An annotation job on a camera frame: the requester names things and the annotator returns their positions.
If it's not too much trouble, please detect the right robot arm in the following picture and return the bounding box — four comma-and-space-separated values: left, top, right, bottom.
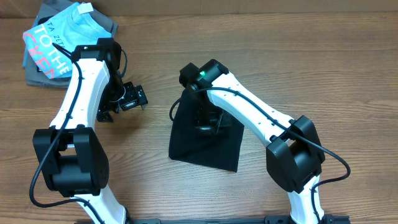
179, 59, 325, 223

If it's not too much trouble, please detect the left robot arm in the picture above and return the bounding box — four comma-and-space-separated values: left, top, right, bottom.
29, 38, 148, 223

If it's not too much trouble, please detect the folded light blue t-shirt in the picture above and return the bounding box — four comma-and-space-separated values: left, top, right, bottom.
22, 2, 114, 79

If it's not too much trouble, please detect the black t-shirt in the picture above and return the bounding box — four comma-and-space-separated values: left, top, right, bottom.
169, 90, 244, 172

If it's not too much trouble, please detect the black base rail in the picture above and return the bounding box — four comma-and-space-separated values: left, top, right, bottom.
74, 215, 352, 224

